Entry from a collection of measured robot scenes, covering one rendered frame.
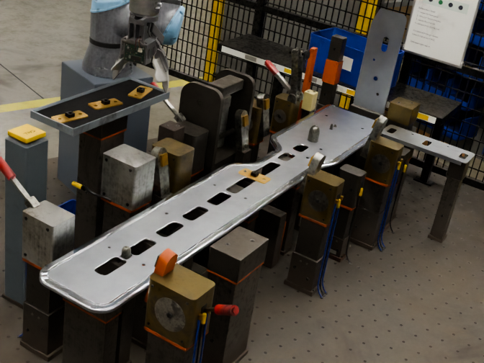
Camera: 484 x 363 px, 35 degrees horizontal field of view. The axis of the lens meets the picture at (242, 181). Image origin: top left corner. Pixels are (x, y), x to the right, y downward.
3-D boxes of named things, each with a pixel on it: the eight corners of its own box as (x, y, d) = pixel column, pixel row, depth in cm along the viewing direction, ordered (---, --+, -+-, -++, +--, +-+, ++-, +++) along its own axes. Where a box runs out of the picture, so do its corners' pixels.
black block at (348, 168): (348, 268, 228) (369, 181, 215) (318, 255, 232) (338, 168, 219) (355, 261, 232) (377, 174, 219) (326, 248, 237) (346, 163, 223)
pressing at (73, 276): (113, 325, 145) (113, 318, 144) (26, 276, 154) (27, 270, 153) (390, 127, 253) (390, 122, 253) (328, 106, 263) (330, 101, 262)
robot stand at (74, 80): (57, 178, 250) (61, 61, 232) (110, 166, 263) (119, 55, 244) (87, 206, 238) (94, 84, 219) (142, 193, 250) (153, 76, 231)
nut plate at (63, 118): (60, 124, 179) (60, 119, 178) (50, 118, 181) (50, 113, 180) (88, 117, 185) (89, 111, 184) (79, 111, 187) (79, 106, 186)
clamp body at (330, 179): (320, 302, 211) (346, 191, 195) (282, 285, 216) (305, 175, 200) (330, 292, 216) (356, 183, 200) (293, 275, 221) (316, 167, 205)
